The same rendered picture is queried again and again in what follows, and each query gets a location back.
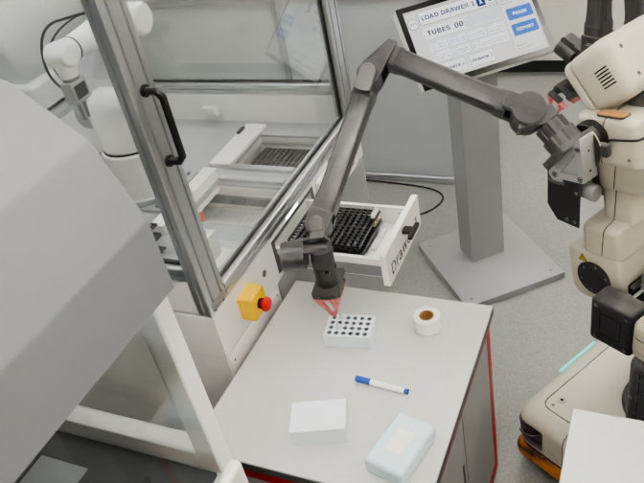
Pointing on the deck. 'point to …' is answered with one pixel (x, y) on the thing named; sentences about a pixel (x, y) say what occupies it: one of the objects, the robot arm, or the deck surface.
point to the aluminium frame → (148, 142)
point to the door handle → (168, 124)
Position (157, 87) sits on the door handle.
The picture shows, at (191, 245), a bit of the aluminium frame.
